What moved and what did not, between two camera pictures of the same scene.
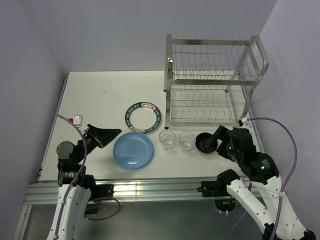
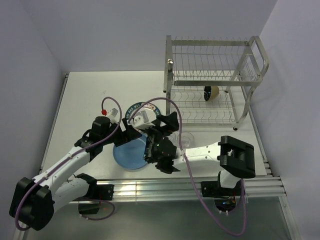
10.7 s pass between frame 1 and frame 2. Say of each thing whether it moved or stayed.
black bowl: moved
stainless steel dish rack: stayed
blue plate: stayed
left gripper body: moved
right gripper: moved
